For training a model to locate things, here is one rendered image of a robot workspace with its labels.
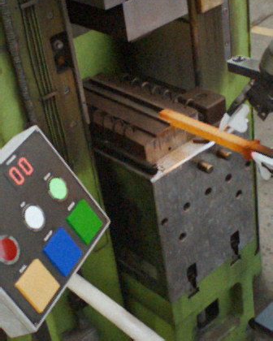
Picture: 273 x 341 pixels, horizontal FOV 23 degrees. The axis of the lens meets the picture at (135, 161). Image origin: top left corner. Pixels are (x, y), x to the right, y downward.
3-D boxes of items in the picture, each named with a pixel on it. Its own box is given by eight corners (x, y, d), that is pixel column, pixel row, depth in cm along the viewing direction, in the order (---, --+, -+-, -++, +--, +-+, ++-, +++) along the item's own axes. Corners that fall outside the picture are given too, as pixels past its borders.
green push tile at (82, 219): (103, 223, 148) (83, 198, 145) (88, 244, 142) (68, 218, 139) (97, 225, 149) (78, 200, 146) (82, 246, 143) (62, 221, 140)
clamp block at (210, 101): (228, 115, 191) (227, 96, 188) (208, 128, 187) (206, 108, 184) (198, 104, 199) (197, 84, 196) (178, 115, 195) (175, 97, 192)
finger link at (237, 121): (229, 146, 150) (257, 115, 146) (211, 128, 151) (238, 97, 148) (234, 145, 152) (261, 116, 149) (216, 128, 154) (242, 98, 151)
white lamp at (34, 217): (49, 222, 135) (45, 206, 133) (31, 235, 133) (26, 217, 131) (41, 217, 137) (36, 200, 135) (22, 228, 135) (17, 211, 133)
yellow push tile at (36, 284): (60, 285, 133) (37, 258, 130) (41, 312, 127) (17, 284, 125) (54, 287, 134) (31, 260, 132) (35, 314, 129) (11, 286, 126)
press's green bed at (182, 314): (259, 338, 238) (254, 238, 213) (186, 404, 220) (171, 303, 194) (154, 269, 276) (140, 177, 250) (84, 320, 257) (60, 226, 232)
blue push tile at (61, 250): (83, 252, 140) (61, 226, 137) (66, 276, 134) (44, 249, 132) (77, 254, 141) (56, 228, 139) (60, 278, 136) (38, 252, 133)
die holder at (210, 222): (255, 238, 213) (249, 118, 189) (171, 304, 194) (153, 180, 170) (140, 176, 251) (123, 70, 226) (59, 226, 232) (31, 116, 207)
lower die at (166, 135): (199, 133, 185) (197, 107, 181) (147, 166, 175) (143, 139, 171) (105, 93, 214) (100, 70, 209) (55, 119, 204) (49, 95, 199)
